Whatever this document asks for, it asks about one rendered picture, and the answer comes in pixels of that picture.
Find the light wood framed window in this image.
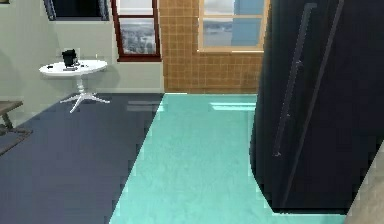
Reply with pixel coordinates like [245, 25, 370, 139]
[197, 0, 270, 54]

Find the black fridge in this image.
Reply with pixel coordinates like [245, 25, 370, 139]
[249, 0, 384, 215]

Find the black fridge handle bar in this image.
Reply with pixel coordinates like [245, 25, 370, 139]
[272, 2, 318, 158]

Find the white round pedestal table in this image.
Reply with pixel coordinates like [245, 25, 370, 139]
[38, 59, 111, 114]

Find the dark red framed window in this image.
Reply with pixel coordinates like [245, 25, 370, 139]
[110, 0, 163, 63]

